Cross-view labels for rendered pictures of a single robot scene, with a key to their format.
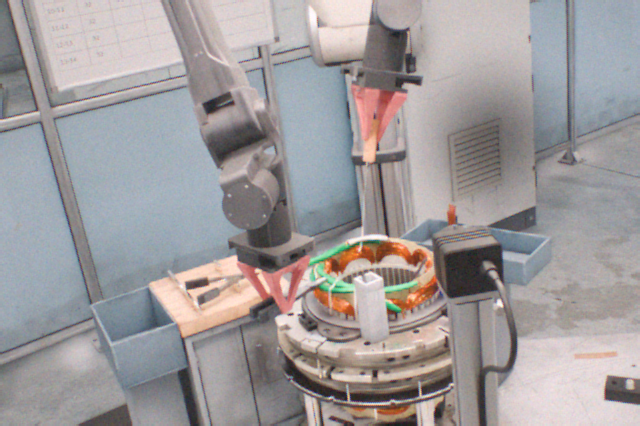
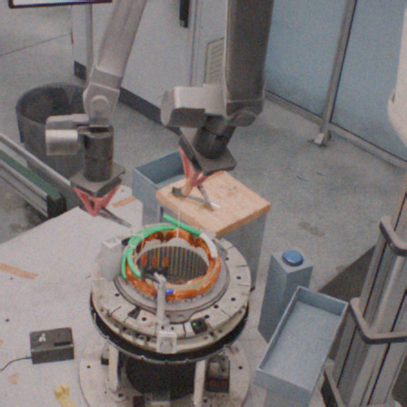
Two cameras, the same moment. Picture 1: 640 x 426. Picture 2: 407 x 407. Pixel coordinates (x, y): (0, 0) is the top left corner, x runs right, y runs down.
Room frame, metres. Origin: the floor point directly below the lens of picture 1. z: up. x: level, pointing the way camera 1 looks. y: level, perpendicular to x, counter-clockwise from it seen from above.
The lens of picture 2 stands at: (0.69, -1.05, 2.06)
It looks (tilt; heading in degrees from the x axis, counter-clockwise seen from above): 38 degrees down; 69
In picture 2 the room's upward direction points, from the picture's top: 5 degrees clockwise
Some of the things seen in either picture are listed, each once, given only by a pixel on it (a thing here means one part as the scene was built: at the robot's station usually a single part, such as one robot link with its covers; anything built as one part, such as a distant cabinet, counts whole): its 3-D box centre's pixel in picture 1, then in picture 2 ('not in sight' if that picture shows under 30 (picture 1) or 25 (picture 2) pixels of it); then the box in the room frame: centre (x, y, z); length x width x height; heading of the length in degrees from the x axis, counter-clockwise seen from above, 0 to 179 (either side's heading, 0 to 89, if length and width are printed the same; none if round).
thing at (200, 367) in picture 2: not in sight; (199, 377); (1.04, -0.19, 0.91); 0.02 x 0.02 x 0.21
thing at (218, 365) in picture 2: not in sight; (219, 361); (1.11, -0.12, 0.85); 0.06 x 0.04 x 0.05; 70
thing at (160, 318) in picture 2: not in sight; (163, 300); (0.95, -0.19, 1.15); 0.03 x 0.02 x 0.12; 106
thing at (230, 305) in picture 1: (219, 290); (213, 201); (1.18, 0.19, 1.05); 0.20 x 0.19 x 0.02; 114
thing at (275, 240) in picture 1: (268, 225); (98, 165); (0.89, 0.07, 1.28); 0.10 x 0.07 x 0.07; 41
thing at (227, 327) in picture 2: not in sight; (228, 322); (1.09, -0.19, 1.05); 0.09 x 0.04 x 0.01; 24
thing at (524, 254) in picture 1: (476, 308); (292, 381); (1.22, -0.26, 0.92); 0.25 x 0.11 x 0.28; 48
